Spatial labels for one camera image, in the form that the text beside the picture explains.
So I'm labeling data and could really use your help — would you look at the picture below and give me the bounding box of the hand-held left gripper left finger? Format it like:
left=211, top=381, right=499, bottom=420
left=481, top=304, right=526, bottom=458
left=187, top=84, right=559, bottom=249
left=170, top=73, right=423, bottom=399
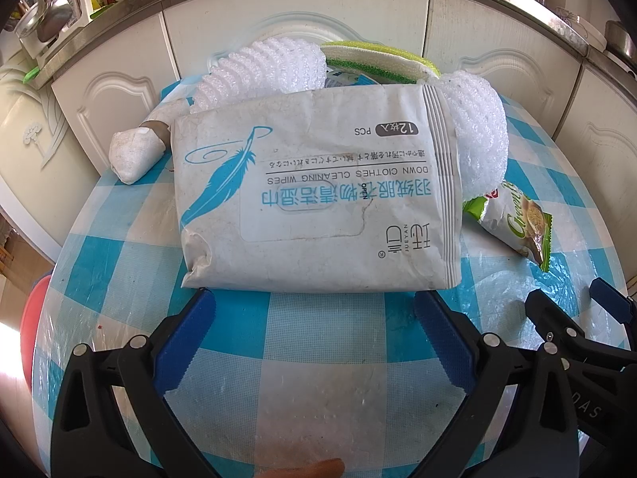
left=49, top=287, right=218, bottom=478

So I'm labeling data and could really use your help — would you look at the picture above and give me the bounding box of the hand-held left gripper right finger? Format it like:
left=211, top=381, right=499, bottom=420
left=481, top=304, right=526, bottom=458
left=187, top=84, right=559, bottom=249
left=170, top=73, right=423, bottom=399
left=414, top=289, right=582, bottom=478

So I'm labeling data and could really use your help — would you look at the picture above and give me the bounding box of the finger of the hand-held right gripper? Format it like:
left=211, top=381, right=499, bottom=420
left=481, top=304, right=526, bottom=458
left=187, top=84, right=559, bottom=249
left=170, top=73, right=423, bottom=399
left=590, top=278, right=637, bottom=329
left=525, top=289, right=593, bottom=354

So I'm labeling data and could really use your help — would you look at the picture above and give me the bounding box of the red plastic basin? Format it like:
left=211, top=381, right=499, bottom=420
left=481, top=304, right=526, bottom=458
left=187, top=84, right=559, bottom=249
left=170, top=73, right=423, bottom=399
left=20, top=274, right=55, bottom=389

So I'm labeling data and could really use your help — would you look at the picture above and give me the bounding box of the white wipes pack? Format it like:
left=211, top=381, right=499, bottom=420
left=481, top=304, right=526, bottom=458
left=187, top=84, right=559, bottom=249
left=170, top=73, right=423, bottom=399
left=172, top=82, right=463, bottom=294

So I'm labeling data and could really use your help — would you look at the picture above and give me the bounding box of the white foam fruit net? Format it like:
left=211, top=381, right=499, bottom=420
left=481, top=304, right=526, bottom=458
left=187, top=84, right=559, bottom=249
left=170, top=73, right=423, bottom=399
left=189, top=37, right=328, bottom=115
left=425, top=72, right=509, bottom=201

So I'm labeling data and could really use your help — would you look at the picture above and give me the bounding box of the yellow green scouring sponge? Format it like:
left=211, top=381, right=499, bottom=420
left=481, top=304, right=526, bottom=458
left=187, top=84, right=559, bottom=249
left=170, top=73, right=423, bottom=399
left=320, top=39, right=441, bottom=84

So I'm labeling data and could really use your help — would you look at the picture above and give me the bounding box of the green cracker snack packet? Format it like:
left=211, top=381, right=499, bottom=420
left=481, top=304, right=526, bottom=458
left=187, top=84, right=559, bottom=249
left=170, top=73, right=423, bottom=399
left=462, top=183, right=554, bottom=274

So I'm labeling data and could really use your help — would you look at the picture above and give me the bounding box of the blue checked tablecloth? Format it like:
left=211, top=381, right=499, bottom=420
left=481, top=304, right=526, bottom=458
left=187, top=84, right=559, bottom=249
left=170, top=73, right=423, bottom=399
left=32, top=67, right=633, bottom=478

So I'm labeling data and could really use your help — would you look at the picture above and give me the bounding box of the white cabinet door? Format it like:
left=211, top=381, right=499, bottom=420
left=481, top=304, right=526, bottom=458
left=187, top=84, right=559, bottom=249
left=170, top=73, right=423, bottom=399
left=429, top=0, right=589, bottom=110
left=51, top=14, right=175, bottom=176
left=547, top=57, right=637, bottom=290
left=163, top=0, right=431, bottom=85

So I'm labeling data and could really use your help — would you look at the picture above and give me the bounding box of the white flower print refrigerator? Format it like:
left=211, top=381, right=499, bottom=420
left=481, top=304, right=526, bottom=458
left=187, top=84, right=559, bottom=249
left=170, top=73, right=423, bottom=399
left=0, top=50, right=100, bottom=264

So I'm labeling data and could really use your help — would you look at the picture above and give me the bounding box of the white patterned bowl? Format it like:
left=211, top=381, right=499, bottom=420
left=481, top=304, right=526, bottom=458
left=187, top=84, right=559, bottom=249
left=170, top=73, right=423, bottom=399
left=552, top=7, right=595, bottom=35

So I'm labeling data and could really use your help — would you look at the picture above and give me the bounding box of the white utensil rack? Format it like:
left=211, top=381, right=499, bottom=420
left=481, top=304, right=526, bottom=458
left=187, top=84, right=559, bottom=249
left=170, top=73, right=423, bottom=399
left=15, top=0, right=93, bottom=58

